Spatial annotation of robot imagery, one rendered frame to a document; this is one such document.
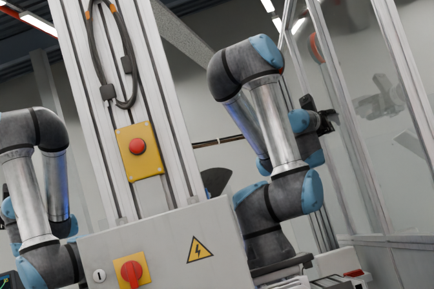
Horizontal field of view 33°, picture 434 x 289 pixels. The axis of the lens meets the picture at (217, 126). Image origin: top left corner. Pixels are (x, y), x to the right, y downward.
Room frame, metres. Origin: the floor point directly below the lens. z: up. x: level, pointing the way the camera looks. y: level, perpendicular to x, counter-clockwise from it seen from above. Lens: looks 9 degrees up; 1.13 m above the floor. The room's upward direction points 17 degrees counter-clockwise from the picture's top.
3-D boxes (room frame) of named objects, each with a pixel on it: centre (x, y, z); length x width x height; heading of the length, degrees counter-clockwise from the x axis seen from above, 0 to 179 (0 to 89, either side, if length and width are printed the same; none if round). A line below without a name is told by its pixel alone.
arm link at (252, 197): (2.16, -0.04, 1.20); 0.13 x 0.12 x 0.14; 66
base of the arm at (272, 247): (2.16, -0.04, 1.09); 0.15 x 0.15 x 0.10
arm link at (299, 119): (2.35, -0.27, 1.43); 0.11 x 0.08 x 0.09; 156
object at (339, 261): (3.18, -0.32, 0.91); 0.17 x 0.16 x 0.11; 90
